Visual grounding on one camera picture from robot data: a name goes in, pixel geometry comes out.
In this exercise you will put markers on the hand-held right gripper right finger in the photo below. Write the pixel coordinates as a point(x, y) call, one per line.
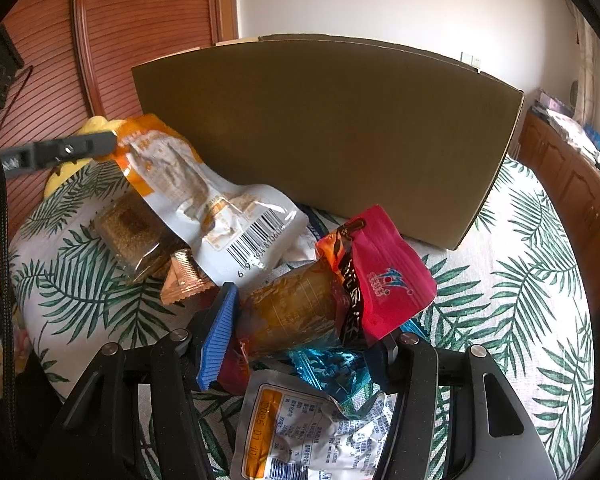
point(387, 365)

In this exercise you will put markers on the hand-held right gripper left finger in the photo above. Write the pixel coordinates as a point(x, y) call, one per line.
point(219, 332)

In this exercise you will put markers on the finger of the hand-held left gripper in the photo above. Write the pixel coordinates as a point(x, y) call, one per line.
point(65, 150)

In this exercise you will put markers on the red pink snack packet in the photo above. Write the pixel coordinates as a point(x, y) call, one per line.
point(380, 270)

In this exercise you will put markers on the clear sesame bar packet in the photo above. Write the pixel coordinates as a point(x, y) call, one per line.
point(130, 230)

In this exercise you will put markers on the orange white snack bag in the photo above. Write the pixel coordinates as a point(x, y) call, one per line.
point(180, 170)

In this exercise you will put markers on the brown cardboard box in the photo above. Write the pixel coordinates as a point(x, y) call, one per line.
point(330, 135)

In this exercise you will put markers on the yellow plush toy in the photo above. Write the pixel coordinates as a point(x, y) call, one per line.
point(62, 175)

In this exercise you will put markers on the blue foil snack packet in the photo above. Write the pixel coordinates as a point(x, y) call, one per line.
point(330, 370)

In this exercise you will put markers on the copper foil snack wrapper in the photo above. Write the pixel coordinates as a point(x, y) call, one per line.
point(182, 280)

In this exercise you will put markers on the white packet orange label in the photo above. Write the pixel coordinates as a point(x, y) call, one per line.
point(290, 435)

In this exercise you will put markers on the leaf print blanket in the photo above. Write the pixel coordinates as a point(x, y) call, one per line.
point(505, 285)

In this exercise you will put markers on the wooden wardrobe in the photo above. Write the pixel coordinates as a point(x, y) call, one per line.
point(130, 20)

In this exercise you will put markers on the wooden cabinet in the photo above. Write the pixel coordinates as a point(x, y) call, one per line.
point(565, 175)

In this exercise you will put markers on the printed cloth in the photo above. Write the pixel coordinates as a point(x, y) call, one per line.
point(565, 130)

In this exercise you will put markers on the pink tissue box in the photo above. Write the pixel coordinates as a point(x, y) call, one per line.
point(550, 102)

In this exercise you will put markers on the blue box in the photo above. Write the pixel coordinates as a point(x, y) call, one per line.
point(597, 137)

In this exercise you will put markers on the dark round object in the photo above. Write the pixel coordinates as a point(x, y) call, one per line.
point(574, 94)

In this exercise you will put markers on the pale curtain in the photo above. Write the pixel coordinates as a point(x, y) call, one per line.
point(587, 60)

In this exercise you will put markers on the white wall switch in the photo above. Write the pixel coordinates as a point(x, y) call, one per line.
point(471, 59)

